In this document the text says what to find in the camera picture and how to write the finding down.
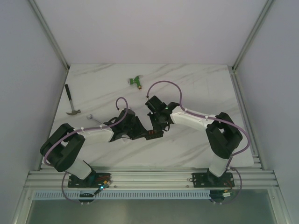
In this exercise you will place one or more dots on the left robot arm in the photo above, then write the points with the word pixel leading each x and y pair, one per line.
pixel 62 148

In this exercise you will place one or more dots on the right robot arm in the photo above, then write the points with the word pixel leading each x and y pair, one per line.
pixel 223 136

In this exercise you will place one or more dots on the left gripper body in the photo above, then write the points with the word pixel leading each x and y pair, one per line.
pixel 139 128

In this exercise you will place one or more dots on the silver open-end wrench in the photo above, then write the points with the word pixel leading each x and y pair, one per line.
pixel 91 117

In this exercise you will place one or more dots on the white slotted cable duct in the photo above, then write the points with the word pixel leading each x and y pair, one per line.
pixel 121 194

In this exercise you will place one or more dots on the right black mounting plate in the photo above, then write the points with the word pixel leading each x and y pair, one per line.
pixel 208 180

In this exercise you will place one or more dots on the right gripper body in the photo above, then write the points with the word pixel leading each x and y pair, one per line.
pixel 163 125

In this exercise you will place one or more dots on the claw hammer black handle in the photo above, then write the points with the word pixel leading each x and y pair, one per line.
pixel 73 111

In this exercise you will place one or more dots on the aluminium frame post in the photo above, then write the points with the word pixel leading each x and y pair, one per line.
pixel 253 33
pixel 37 12

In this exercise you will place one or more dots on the left aluminium frame post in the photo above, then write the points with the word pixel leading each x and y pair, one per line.
pixel 37 12

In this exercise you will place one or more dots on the black mounting plate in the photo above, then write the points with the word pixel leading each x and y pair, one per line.
pixel 208 180
pixel 94 180

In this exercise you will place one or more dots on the right aluminium frame post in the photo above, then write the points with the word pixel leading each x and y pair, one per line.
pixel 253 33

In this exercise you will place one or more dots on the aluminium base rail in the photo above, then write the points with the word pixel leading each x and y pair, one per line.
pixel 153 178

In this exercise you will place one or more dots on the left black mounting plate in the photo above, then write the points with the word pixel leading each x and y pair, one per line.
pixel 94 180

